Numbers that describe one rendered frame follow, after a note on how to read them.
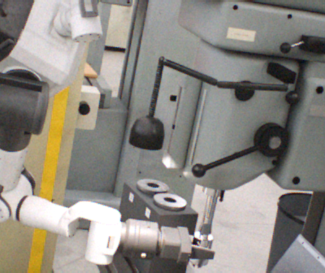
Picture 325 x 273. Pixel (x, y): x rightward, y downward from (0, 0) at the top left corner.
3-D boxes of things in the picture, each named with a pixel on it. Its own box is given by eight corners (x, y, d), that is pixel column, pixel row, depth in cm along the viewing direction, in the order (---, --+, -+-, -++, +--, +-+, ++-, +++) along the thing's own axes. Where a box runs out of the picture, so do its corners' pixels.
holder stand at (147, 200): (146, 279, 188) (160, 210, 183) (112, 241, 206) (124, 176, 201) (185, 276, 194) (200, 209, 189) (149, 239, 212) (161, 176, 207)
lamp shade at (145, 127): (121, 139, 150) (127, 110, 148) (147, 137, 155) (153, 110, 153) (143, 151, 145) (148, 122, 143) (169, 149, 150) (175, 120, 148)
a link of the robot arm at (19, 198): (55, 245, 167) (-13, 222, 174) (77, 218, 175) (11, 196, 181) (50, 212, 161) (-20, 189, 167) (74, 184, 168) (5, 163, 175)
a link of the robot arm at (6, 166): (-37, 203, 171) (-24, 142, 155) (-5, 171, 180) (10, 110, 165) (3, 228, 170) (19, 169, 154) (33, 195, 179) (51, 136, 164)
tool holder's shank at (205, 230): (209, 240, 166) (219, 195, 163) (196, 236, 166) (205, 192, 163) (211, 235, 169) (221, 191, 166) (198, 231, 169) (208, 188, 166)
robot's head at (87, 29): (61, 45, 157) (84, 32, 150) (54, 1, 158) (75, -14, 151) (85, 46, 161) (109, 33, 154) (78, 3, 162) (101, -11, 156)
